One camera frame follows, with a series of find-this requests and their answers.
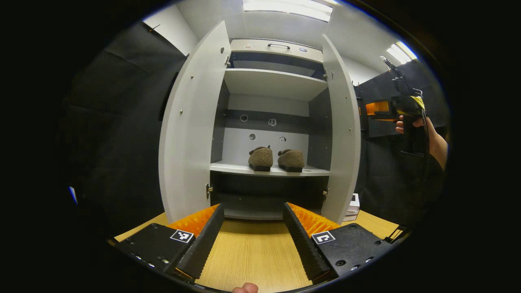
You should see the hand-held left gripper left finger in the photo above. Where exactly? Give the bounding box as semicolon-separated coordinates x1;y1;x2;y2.
107;203;225;281

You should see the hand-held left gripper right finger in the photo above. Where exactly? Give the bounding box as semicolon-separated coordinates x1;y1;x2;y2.
283;202;394;284

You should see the white shoe cabinet door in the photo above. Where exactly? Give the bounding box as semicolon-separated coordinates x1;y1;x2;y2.
321;34;362;225
158;20;232;224

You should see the brown fuzzy shoe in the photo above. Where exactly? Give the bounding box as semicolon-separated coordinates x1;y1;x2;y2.
248;145;274;172
278;149;305;173

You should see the white shoe cabinet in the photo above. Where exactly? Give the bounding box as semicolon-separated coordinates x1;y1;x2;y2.
158;20;362;225

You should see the white cabinet shelf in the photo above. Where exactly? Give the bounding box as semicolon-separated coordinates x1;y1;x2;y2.
223;68;328;101
210;161;331;177

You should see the white cabinet drawer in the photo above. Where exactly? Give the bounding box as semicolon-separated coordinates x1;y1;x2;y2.
230;39;324;63

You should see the small ceiling light panel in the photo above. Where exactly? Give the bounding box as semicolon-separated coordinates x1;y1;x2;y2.
385;41;418;66

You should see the white photo box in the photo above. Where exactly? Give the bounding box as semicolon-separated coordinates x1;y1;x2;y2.
343;193;361;222

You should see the large ceiling light panel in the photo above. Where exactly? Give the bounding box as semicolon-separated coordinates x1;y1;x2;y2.
242;0;333;22

